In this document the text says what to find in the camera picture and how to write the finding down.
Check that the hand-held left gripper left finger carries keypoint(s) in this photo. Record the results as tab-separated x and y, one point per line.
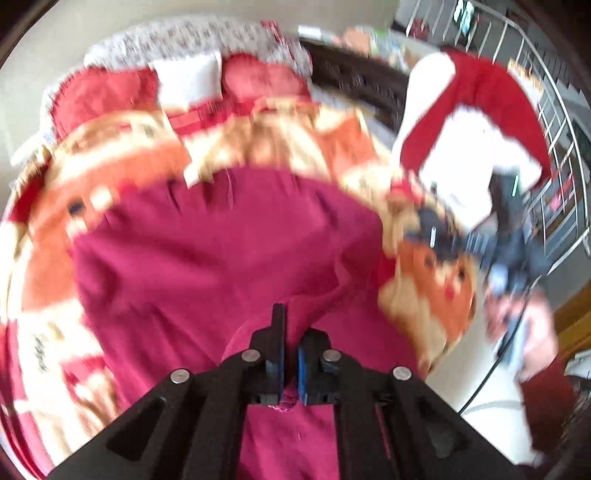
278	362

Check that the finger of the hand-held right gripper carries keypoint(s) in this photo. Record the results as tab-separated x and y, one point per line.
438	237

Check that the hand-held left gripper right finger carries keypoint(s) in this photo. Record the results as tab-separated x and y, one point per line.
303	369

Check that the magenta garment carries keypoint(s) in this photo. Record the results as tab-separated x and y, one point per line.
207	254

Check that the person's right hand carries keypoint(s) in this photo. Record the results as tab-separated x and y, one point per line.
535	332

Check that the red and white garment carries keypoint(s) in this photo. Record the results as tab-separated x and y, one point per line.
461	147

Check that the dark wooden headboard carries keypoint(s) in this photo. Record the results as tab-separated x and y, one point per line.
355	78

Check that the white cloth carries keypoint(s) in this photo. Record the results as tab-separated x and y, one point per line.
489	429

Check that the red heart-shaped pillow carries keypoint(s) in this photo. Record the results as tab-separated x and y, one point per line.
101	99
263	81

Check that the orange and cream printed blanket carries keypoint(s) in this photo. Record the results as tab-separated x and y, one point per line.
138	152

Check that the white pillow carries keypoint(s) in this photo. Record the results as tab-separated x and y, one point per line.
187	81

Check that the floral bed sheet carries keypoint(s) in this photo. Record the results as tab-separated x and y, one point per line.
184	32

